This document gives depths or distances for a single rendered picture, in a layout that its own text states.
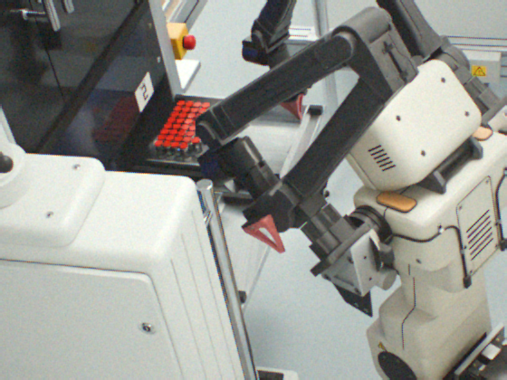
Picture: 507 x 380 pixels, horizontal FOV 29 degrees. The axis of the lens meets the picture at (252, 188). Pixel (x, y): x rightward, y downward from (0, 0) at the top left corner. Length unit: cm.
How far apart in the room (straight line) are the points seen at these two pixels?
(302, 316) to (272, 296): 14
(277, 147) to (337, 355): 89
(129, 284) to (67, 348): 20
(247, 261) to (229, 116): 53
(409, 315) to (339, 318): 119
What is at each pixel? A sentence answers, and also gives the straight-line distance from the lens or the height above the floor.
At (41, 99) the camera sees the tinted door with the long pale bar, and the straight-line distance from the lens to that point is 204.
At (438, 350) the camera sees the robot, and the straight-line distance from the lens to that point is 204.
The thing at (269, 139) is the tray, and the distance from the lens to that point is 242.
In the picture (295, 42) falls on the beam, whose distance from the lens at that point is 337.
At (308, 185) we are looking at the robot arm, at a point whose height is 131.
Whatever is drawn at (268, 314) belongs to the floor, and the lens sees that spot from 319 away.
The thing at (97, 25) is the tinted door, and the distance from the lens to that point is 223.
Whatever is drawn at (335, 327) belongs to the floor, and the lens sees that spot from 313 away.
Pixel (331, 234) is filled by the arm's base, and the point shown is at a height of 123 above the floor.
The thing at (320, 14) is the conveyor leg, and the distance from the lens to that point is 330.
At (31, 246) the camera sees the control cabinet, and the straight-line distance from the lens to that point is 132.
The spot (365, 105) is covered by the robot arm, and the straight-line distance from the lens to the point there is 150.
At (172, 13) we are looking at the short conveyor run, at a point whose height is 93.
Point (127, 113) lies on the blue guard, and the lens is 236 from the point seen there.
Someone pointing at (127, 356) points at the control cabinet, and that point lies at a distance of 140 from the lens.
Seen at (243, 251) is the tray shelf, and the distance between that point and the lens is 216.
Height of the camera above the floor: 241
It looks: 42 degrees down
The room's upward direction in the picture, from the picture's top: 11 degrees counter-clockwise
